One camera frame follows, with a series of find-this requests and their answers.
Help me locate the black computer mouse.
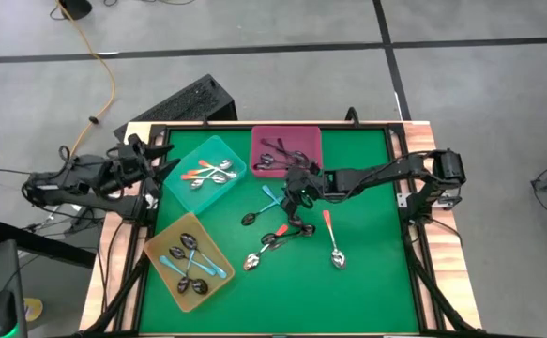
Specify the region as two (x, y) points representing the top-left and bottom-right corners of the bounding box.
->
(0, 289), (20, 338)

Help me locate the black frame strut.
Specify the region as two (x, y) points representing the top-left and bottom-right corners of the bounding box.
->
(81, 253), (151, 338)
(403, 234), (479, 335)

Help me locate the black round stand base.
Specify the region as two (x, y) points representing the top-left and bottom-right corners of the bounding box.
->
(58, 0), (94, 22)

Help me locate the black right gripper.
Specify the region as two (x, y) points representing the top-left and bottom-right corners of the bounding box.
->
(280, 162), (326, 220)

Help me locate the amber translucent plastic bin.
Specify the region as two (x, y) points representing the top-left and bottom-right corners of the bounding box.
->
(143, 211), (236, 315)

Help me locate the black table frame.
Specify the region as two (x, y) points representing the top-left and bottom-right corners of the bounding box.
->
(129, 122), (428, 337)

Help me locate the pink plastic bin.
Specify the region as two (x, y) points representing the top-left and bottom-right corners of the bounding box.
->
(249, 124), (324, 179)

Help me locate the black spoon blue handle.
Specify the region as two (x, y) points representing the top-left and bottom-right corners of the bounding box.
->
(260, 185), (305, 230)
(176, 254), (197, 295)
(159, 255), (209, 296)
(168, 246), (218, 277)
(180, 233), (229, 280)
(240, 196), (286, 227)

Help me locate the yellow round sticker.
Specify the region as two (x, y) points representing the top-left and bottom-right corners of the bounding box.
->
(23, 298), (44, 324)

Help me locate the yellow floor cable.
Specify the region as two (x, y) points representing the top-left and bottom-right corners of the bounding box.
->
(56, 0), (116, 156)

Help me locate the silver spoon orange handle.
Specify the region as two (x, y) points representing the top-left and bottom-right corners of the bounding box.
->
(190, 164), (230, 191)
(181, 171), (228, 185)
(181, 159), (234, 182)
(243, 223), (289, 273)
(322, 209), (348, 270)
(198, 159), (238, 181)

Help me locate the large foreground steel spoon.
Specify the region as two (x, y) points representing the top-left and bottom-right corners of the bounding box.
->
(252, 159), (297, 172)

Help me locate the teal translucent plastic bin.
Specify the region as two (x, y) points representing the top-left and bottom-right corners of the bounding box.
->
(159, 134), (248, 216)

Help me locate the black computer case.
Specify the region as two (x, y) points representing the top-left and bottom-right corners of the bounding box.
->
(113, 73), (239, 145)

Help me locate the green table mat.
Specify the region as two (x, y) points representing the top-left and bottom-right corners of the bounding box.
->
(139, 129), (420, 335)

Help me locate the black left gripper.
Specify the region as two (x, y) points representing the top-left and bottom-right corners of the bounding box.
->
(117, 133), (182, 193)

